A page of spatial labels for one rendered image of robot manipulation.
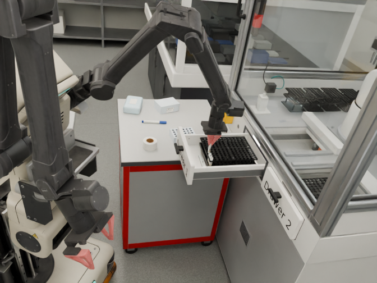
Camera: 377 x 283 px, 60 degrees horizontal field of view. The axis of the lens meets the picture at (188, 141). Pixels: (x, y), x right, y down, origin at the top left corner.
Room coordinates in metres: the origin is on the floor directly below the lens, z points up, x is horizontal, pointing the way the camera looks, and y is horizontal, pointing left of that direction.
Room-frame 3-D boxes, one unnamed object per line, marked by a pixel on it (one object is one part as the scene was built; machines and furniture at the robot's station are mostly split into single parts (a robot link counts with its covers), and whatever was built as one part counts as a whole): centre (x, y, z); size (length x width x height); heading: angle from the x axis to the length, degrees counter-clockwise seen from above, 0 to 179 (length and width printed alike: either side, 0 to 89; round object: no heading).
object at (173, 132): (1.44, 0.03, 0.78); 0.12 x 0.08 x 0.04; 113
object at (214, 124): (1.15, -0.10, 1.06); 0.10 x 0.07 x 0.07; 104
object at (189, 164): (1.16, 0.01, 0.87); 0.29 x 0.02 x 0.11; 16
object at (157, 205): (1.55, 0.11, 0.38); 0.62 x 0.58 x 0.76; 16
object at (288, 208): (0.94, -0.39, 0.87); 0.29 x 0.02 x 0.11; 16
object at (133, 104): (1.69, 0.36, 0.78); 0.15 x 0.10 x 0.04; 3
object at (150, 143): (1.32, 0.19, 0.78); 0.07 x 0.07 x 0.04
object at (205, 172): (1.21, -0.19, 0.86); 0.40 x 0.26 x 0.06; 106
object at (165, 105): (1.73, 0.16, 0.79); 0.13 x 0.09 x 0.05; 126
